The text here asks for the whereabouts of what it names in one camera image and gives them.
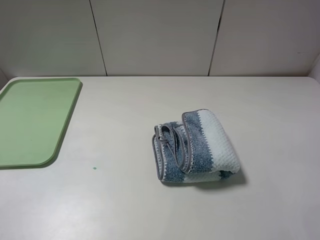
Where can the blue white striped towel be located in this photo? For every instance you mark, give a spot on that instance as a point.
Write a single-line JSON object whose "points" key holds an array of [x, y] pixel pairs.
{"points": [[193, 150]]}

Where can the green plastic tray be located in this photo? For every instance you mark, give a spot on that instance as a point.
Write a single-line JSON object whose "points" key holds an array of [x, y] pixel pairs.
{"points": [[34, 116]]}

